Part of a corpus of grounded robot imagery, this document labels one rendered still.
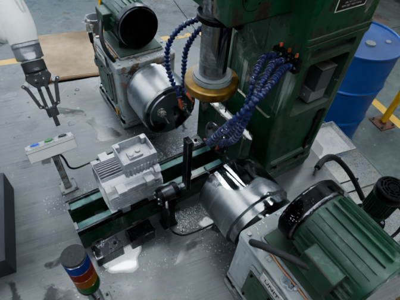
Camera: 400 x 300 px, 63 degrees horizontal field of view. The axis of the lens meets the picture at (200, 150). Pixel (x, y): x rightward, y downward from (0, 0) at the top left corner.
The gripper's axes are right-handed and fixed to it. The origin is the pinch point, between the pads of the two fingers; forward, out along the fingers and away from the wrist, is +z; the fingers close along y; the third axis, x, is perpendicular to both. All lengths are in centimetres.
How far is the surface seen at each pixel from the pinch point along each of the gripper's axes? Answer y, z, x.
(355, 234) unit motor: 43, 25, -91
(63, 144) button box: -0.8, 10.3, -3.4
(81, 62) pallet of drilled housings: 49, 0, 205
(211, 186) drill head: 34, 27, -46
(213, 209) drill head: 32, 34, -48
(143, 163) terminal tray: 18.9, 18.5, -28.8
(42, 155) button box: -8.8, 11.2, -3.5
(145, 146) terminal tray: 22.9, 15.2, -23.2
